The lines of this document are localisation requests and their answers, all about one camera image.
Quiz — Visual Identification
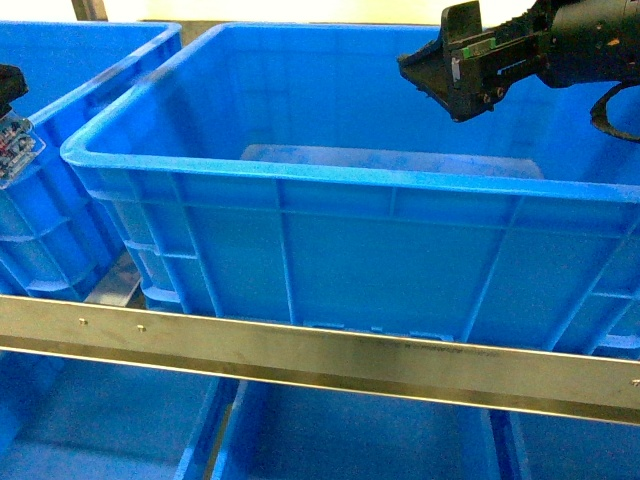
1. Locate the lower blue crate right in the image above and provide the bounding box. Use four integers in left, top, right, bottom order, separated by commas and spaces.
489, 410, 639, 479

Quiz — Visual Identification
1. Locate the steel shelf rail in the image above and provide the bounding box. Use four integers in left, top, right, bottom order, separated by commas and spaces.
1, 296, 639, 425

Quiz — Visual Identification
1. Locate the lower blue crate middle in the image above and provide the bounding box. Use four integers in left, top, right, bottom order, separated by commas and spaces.
212, 382, 500, 479

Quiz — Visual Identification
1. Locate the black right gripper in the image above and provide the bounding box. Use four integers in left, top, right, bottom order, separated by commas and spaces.
397, 1, 639, 142

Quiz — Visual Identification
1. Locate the lower blue crate left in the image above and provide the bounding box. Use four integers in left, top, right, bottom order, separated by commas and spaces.
1, 361, 237, 479

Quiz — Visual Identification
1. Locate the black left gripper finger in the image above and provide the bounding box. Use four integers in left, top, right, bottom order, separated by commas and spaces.
0, 64, 29, 117

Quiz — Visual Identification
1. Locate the large blue crate left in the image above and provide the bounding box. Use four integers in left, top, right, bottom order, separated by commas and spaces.
1, 21, 182, 301

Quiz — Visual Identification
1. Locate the large blue crate centre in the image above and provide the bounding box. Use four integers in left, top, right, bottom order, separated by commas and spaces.
62, 23, 639, 359

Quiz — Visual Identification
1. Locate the large blue crate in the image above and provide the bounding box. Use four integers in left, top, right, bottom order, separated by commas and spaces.
62, 23, 639, 359
1, 21, 182, 301

